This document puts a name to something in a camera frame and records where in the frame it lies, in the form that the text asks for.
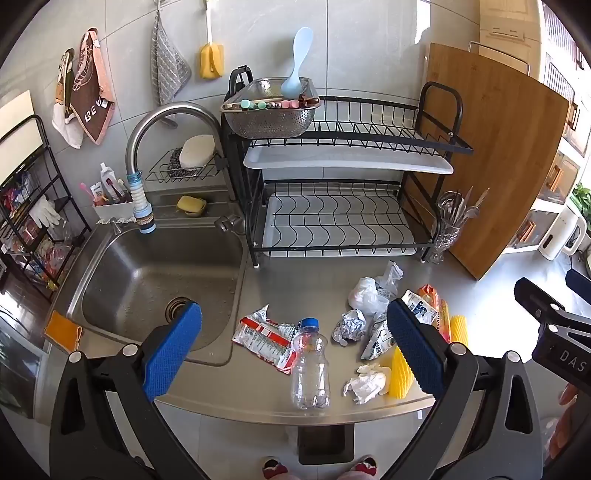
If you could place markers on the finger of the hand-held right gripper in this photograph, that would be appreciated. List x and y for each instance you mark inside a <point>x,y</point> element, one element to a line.
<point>579,279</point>
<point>540,302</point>

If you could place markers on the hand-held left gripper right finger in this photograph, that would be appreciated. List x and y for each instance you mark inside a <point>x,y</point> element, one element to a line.
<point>415,350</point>

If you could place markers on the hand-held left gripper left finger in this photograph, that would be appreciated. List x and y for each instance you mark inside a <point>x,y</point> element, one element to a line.
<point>173,350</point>

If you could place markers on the orange candy bag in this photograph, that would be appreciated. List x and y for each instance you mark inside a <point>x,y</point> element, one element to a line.
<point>436,300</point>

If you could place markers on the printed paper ball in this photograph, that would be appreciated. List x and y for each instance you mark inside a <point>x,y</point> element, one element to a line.
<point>351,326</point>

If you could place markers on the clear plastic bottle blue cap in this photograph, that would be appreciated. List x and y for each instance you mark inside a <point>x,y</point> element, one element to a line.
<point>309,364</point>

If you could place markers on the black trash bin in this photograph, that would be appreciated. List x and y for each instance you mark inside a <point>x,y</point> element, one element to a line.
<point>325,443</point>

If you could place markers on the person's right hand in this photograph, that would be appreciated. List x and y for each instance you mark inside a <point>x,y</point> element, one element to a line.
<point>569,396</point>

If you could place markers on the yellow ribbed foam wrap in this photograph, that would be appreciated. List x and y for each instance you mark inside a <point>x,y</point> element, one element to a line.
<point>400,376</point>

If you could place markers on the white milk carton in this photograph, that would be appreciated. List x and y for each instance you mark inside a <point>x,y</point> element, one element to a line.
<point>376,339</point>

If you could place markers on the sink drain strainer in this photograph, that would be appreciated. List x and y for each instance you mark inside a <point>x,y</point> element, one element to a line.
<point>175,308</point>

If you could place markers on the white electric kettle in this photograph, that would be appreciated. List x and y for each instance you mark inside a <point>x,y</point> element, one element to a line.
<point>561,230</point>

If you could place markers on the crumpled white tissue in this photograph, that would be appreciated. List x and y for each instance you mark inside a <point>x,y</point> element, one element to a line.
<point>367,385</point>

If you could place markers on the white storage cabinet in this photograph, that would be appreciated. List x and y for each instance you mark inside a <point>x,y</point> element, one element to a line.
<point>531,230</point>

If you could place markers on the white plastic bag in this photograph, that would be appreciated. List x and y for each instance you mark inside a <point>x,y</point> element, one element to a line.
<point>364,295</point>

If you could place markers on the clear plastic wrapper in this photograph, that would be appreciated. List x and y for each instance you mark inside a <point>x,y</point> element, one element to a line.
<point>390,277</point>

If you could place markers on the green plant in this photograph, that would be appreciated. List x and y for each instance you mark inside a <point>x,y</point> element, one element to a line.
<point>582,201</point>

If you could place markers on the stainless steel sink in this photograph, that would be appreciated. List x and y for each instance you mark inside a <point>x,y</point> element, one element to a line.
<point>138,272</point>

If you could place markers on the red white snack wrapper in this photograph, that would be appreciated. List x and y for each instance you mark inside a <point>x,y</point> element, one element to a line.
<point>263,339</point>

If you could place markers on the glass cutlery holder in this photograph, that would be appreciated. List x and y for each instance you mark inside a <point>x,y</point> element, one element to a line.
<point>445,242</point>

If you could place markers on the orange cloth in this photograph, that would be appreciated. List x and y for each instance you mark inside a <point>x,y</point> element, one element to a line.
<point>62,330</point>

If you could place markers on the bunch of metal cutlery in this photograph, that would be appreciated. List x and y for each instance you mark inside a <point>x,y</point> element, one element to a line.
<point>459,210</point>

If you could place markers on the red slipper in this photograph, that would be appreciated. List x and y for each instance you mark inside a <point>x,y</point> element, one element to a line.
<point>365,465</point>
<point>274,468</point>

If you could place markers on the metal sink knob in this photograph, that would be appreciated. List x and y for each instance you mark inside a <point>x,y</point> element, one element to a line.
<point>227,223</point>

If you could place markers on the yellow soap bar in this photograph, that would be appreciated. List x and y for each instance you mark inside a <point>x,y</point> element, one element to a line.
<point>190,205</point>

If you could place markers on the wooden cutting board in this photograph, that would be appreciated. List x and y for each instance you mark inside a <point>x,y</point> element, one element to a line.
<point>503,152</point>

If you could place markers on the white drip tray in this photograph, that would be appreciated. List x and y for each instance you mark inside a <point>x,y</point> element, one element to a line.
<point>346,161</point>
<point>341,221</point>

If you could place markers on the white toothbrush container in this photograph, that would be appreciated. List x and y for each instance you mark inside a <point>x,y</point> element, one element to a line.
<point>115,213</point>

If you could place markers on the blue white faucet filter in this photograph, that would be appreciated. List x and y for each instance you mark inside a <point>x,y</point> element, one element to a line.
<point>141,203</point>

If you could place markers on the dark glass appliance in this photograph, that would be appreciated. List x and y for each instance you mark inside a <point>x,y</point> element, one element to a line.
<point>18,364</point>

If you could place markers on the pink toothbrush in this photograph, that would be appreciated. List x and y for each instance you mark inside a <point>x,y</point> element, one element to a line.
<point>85,190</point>

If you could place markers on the white toothpaste tube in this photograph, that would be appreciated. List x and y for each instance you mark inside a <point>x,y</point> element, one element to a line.
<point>107,177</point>

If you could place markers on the steel wool scourer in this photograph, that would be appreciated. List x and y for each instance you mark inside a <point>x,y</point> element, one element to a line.
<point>175,164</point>

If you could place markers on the white gloves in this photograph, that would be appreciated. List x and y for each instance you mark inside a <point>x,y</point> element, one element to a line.
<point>44,212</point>

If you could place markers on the white sponge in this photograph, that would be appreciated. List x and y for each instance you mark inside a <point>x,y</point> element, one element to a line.
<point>198,150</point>

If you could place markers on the curved steel faucet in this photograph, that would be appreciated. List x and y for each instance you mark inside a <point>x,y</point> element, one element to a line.
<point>161,114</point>

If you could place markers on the black metal shelf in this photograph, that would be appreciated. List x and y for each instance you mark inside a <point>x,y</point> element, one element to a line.
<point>44,147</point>

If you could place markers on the steel mesh colander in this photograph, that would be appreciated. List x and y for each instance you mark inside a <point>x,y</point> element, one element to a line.
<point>272,122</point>

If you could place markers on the white green towel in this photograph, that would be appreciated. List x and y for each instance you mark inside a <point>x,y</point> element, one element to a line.
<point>64,115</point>

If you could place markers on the row of pastel chopsticks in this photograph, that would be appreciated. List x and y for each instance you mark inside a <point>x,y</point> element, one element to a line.
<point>258,104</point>

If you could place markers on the brown pink towel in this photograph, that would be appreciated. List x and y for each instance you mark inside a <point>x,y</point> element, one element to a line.
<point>94,92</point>

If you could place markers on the grey hanging cloth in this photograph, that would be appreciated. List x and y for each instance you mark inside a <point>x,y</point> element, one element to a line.
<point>168,64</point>

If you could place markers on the yellow sponge brush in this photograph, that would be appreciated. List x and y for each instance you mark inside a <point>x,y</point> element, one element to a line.
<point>211,60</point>

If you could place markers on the light blue rice spoon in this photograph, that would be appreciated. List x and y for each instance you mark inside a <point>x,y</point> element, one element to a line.
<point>298,50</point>

